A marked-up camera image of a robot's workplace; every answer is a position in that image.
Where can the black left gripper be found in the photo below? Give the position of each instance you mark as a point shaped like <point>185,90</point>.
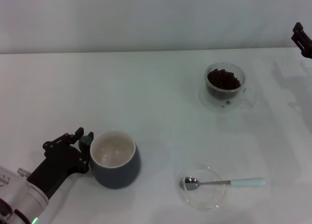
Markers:
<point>58,165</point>

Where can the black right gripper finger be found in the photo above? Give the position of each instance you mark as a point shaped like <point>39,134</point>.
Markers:
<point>303,41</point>

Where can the dark grey ceramic mug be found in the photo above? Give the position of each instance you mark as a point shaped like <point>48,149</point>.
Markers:
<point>117,177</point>

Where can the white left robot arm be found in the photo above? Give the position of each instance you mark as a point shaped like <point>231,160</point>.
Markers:
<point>22,199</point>

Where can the double-walled glass cup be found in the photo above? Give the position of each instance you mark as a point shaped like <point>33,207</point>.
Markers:
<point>225,66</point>

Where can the coffee beans pile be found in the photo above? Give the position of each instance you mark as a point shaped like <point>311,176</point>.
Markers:
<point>223,78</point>

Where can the clear glass saucer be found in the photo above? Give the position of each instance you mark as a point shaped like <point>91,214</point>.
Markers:
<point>207,106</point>

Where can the clear glass dish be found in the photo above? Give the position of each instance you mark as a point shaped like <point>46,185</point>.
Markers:
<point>204,196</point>

